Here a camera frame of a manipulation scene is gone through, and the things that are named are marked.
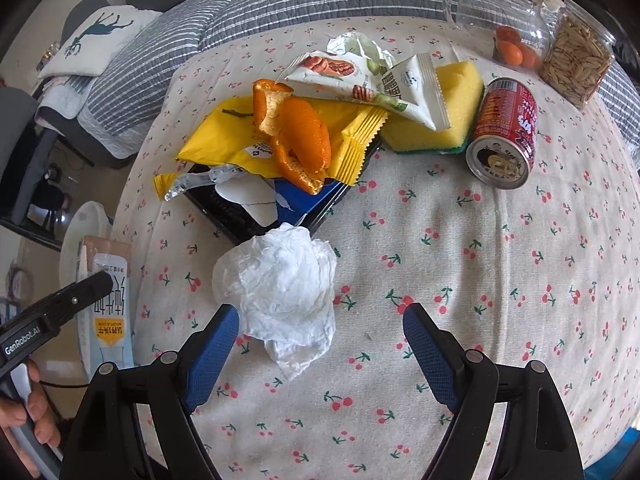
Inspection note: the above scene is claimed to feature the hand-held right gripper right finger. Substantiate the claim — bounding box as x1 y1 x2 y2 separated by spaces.
402 303 586 480

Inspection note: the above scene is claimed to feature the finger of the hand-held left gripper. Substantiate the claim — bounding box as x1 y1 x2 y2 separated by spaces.
30 271 115 332

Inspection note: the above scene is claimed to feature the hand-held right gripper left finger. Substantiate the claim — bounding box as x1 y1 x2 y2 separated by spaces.
59 304 241 480

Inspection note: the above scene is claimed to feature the white plastic bin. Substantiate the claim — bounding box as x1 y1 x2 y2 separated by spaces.
59 201 117 311

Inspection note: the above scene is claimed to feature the white tissue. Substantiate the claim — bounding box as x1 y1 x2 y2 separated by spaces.
212 222 339 382

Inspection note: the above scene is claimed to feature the black plastic tray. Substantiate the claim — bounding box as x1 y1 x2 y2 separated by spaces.
182 137 383 246

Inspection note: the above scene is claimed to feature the yellow snack wrapper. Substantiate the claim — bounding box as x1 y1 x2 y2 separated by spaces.
152 97 391 202

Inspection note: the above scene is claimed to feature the person's left hand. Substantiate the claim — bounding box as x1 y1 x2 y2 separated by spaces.
0 361 62 449

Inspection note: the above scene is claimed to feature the cherry-print tablecloth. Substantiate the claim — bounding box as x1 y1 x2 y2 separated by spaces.
120 15 640 480

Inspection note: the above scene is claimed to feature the grey cushioned chair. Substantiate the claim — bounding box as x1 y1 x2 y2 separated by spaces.
0 85 66 251

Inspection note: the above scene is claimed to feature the torn white paper scrap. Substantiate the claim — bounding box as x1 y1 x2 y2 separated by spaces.
215 177 278 226

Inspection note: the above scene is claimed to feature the clear plastic wrap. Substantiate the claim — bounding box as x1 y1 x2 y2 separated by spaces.
162 165 246 201

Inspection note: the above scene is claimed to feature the blue paper scrap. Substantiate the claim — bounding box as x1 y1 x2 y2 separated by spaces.
272 177 346 226

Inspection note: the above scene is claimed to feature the orange peel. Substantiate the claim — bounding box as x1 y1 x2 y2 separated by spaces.
251 79 333 196

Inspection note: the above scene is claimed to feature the red drink can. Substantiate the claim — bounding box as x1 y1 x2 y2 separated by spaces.
465 78 539 190

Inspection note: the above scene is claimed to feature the yellow and green sponge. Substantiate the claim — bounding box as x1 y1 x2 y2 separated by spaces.
382 61 485 155

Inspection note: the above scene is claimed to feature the white deer-print pillow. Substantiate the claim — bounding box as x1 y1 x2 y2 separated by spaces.
37 5 163 78

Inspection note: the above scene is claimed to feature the small white packet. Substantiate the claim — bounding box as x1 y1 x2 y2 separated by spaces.
380 53 452 131

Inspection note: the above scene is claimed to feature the white nut-print snack packet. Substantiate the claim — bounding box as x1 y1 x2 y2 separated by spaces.
276 51 416 111

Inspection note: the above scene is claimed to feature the crumpled white and green wrapper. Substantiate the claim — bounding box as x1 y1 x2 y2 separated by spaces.
327 31 398 68

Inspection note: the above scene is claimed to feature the clear container of seeds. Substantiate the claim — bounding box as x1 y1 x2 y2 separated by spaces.
538 0 617 111

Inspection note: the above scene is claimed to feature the glass jar with wooden lid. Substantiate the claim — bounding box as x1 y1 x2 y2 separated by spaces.
442 0 553 71

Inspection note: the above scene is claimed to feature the grey striped quilt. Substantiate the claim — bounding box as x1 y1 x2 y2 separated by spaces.
37 0 640 171

